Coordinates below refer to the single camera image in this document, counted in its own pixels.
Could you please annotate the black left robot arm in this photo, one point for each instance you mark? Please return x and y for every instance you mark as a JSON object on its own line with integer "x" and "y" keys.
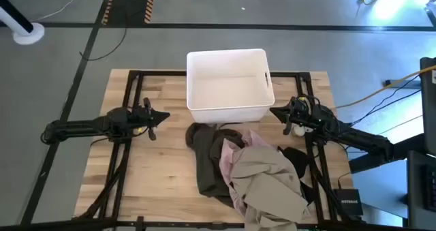
{"x": 78, "y": 125}

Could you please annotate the pink garment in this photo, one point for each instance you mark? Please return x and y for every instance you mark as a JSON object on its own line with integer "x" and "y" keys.
{"x": 225, "y": 159}

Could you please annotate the beige garment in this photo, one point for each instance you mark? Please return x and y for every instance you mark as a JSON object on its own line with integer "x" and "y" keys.
{"x": 265, "y": 180}

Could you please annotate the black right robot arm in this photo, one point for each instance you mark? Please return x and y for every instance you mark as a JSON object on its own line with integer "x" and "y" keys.
{"x": 361, "y": 137}

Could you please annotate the black desk leg beam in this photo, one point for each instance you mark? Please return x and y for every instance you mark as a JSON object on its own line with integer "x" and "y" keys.
{"x": 374, "y": 159}

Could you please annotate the black keyboard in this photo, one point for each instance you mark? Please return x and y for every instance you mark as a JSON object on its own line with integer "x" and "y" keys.
{"x": 431, "y": 186}

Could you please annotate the white round knob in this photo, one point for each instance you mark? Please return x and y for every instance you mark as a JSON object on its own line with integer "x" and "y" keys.
{"x": 299, "y": 131}

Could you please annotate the black Netgear switch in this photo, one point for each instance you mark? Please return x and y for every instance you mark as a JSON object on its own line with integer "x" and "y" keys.
{"x": 348, "y": 202}

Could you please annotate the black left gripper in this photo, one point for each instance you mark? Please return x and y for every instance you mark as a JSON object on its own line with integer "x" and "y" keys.
{"x": 143, "y": 116}

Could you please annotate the dark olive garment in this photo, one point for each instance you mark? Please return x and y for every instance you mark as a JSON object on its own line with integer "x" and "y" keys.
{"x": 204, "y": 156}

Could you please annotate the white plastic bin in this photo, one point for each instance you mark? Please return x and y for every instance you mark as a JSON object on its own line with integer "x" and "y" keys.
{"x": 228, "y": 91}

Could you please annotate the grey power strip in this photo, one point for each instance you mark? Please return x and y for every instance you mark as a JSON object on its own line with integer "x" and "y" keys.
{"x": 405, "y": 84}

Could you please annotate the black hazard-striped mat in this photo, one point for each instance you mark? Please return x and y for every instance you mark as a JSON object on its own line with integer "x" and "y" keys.
{"x": 129, "y": 2}

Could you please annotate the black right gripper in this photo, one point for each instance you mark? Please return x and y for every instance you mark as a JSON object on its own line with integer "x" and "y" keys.
{"x": 301, "y": 113}

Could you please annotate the black garment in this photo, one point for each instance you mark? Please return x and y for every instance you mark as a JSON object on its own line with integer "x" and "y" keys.
{"x": 296, "y": 159}

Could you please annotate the black aluminium frame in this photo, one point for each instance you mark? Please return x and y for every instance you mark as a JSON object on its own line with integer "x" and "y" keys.
{"x": 163, "y": 73}

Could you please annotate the black computer case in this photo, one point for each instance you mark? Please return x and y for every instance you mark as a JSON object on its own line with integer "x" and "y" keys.
{"x": 428, "y": 105}

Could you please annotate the white post stand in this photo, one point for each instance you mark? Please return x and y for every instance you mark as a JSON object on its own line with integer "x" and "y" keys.
{"x": 29, "y": 35}

